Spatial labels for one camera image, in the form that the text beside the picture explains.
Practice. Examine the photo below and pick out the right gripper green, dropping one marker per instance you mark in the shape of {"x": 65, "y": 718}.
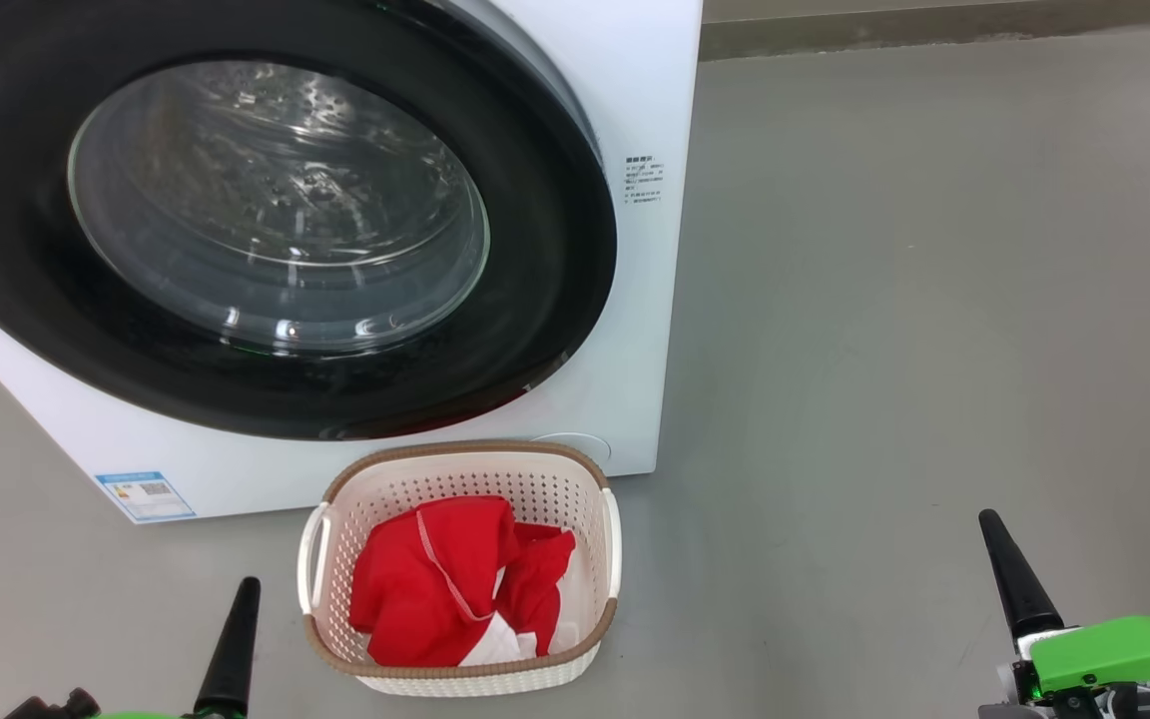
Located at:
{"x": 1124, "y": 654}

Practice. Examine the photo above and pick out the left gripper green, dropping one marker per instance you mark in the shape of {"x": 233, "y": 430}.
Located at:
{"x": 156, "y": 716}

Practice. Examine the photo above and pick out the red garment white trim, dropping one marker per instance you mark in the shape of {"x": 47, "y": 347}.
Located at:
{"x": 405, "y": 589}

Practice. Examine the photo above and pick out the black round glass washer door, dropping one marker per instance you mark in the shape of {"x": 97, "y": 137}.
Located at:
{"x": 26, "y": 300}

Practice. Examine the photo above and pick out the cream laundry basket brown rim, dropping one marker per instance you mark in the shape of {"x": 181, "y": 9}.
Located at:
{"x": 555, "y": 489}

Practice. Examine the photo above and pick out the white front-load washing machine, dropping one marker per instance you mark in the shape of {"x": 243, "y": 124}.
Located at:
{"x": 635, "y": 379}

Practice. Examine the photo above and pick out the blue energy label sticker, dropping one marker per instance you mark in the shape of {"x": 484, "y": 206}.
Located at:
{"x": 146, "y": 496}

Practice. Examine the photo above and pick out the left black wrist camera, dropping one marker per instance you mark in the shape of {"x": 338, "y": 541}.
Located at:
{"x": 51, "y": 707}

